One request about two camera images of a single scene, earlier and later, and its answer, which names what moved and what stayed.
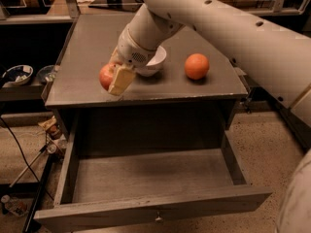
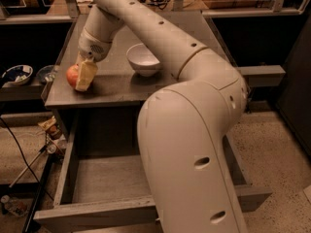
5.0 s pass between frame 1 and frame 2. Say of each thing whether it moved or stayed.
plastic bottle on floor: stayed
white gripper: moved
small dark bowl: stayed
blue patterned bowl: stayed
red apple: moved
